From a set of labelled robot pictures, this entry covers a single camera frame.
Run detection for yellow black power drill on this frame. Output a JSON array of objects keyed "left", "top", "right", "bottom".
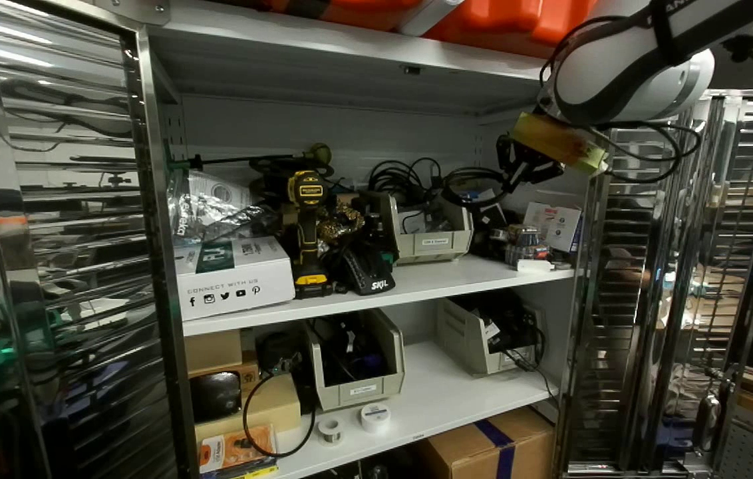
[{"left": 275, "top": 168, "right": 370, "bottom": 298}]

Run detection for reflective metal panel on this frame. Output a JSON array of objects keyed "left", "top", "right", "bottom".
[{"left": 0, "top": 0, "right": 184, "bottom": 479}]

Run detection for metal tray rack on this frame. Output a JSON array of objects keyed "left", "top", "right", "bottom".
[{"left": 565, "top": 87, "right": 753, "bottom": 477}]

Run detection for grey tape roll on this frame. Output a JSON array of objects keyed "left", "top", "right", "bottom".
[{"left": 313, "top": 413, "right": 346, "bottom": 445}]

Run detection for white printed carton box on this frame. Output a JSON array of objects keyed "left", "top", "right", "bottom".
[{"left": 172, "top": 235, "right": 299, "bottom": 325}]

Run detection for grey storage bin with cables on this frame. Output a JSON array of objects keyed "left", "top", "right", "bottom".
[{"left": 381, "top": 189, "right": 477, "bottom": 266}]

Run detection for black round device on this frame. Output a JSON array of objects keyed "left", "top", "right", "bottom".
[{"left": 190, "top": 366, "right": 244, "bottom": 425}]

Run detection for gripper with yellow tape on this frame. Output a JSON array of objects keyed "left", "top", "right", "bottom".
[{"left": 494, "top": 109, "right": 614, "bottom": 191}]

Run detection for orange printed packet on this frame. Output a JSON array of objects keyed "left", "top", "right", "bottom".
[{"left": 195, "top": 427, "right": 279, "bottom": 479}]

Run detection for black battery charger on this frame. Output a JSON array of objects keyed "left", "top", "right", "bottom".
[{"left": 329, "top": 241, "right": 400, "bottom": 298}]

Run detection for silver plastic bag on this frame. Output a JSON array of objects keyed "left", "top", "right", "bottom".
[{"left": 166, "top": 168, "right": 264, "bottom": 244}]

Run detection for small white box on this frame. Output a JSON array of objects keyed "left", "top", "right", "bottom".
[{"left": 514, "top": 254, "right": 558, "bottom": 273}]

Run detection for black cable bundle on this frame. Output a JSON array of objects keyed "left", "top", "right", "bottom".
[{"left": 364, "top": 153, "right": 446, "bottom": 201}]

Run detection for orange plastic case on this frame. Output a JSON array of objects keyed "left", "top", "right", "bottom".
[{"left": 253, "top": 0, "right": 605, "bottom": 60}]

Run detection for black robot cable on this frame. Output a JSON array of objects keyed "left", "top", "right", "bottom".
[{"left": 538, "top": 10, "right": 704, "bottom": 185}]

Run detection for white red printed card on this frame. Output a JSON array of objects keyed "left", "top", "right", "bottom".
[{"left": 522, "top": 199, "right": 585, "bottom": 254}]

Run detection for long black rod tool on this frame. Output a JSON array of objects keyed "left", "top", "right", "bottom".
[{"left": 180, "top": 143, "right": 335, "bottom": 184}]

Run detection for metal shelving unit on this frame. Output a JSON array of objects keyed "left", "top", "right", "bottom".
[{"left": 122, "top": 0, "right": 631, "bottom": 479}]

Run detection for wide grey storage bin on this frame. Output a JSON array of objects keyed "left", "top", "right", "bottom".
[{"left": 303, "top": 309, "right": 410, "bottom": 414}]

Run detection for flat brown cardboard box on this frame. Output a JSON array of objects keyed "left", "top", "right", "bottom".
[{"left": 191, "top": 369, "right": 307, "bottom": 445}]

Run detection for thin black cable loop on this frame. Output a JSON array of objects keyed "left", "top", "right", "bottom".
[{"left": 239, "top": 350, "right": 319, "bottom": 463}]

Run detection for cardboard box with purple tape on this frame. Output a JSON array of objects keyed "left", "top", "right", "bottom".
[{"left": 420, "top": 404, "right": 561, "bottom": 479}]

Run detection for black electronic device pile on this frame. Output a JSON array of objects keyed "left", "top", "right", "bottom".
[{"left": 468, "top": 199, "right": 546, "bottom": 266}]

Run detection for white tape roll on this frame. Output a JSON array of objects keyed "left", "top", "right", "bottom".
[{"left": 356, "top": 402, "right": 394, "bottom": 435}]

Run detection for narrow grey storage bin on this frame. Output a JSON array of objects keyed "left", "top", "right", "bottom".
[{"left": 434, "top": 298, "right": 538, "bottom": 377}]

